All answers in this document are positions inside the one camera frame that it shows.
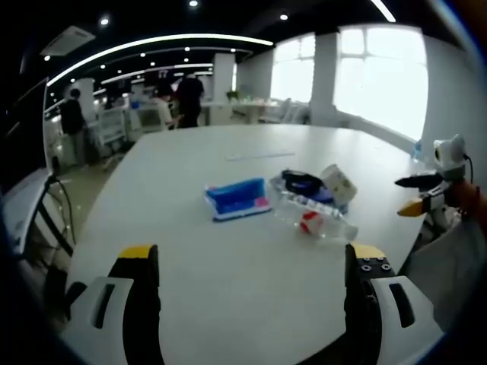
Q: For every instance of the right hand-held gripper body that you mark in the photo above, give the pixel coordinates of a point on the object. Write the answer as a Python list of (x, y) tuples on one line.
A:
[(451, 156)]

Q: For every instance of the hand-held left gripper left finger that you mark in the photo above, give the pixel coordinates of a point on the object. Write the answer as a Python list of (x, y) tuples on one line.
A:
[(142, 304)]

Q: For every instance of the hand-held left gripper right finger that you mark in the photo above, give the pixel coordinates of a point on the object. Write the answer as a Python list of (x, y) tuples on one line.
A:
[(361, 304)]

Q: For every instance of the white paper box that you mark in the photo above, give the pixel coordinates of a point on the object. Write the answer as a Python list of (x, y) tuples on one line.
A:
[(339, 183)]

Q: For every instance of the clear plastic bottle red label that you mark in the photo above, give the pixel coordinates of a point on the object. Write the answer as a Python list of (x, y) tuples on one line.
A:
[(316, 218)]

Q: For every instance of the blue pencil case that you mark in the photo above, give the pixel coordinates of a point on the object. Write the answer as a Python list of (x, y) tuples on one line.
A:
[(237, 197)]

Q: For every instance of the person's right hand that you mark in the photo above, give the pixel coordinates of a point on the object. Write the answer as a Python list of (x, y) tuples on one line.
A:
[(468, 197)]

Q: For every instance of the small blue bottle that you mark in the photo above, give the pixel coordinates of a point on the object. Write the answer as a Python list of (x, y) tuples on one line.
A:
[(417, 150)]

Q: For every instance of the white table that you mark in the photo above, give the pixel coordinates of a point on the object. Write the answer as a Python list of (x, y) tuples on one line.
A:
[(213, 266)]

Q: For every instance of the white desk with black legs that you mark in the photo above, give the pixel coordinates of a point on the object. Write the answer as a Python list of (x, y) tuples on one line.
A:
[(23, 216)]

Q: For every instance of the white rolling cart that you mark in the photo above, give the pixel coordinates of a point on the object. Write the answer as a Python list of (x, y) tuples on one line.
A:
[(110, 125)]

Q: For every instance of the green potted plant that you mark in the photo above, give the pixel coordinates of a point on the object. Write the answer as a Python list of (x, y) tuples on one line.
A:
[(233, 95)]

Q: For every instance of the ceiling air conditioner vent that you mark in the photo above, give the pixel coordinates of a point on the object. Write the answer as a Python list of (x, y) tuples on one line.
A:
[(67, 41)]

